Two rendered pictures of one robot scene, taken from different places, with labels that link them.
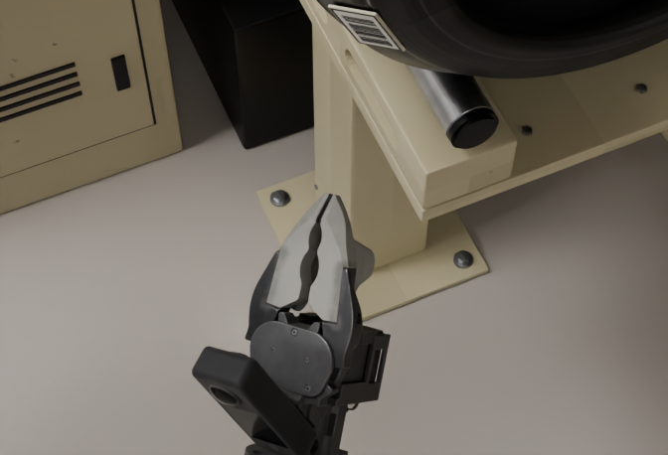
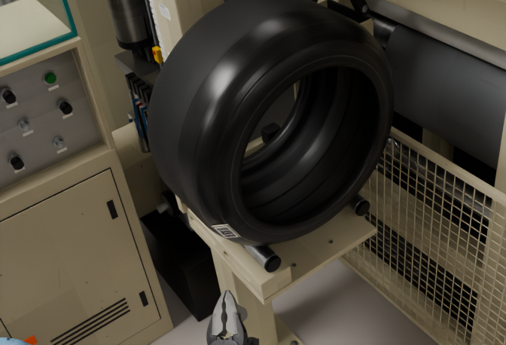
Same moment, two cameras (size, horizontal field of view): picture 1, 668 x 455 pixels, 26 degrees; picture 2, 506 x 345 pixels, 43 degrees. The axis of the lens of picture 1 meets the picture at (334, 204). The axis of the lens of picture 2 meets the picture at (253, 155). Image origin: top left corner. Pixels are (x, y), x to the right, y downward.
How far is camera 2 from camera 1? 0.35 m
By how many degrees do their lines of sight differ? 20
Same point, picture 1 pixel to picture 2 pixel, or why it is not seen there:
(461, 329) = not seen: outside the picture
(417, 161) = (257, 281)
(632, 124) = (330, 254)
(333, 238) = (230, 304)
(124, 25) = (141, 278)
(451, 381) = not seen: outside the picture
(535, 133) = (297, 265)
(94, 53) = (132, 292)
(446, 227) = (285, 333)
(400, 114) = (247, 267)
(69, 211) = not seen: outside the picture
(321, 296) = (230, 326)
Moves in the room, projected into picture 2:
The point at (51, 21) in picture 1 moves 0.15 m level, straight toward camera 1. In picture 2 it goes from (114, 282) to (128, 312)
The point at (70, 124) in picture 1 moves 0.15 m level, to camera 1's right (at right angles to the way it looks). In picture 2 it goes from (126, 325) to (168, 315)
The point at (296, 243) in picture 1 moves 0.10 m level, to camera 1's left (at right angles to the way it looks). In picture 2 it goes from (217, 310) to (169, 322)
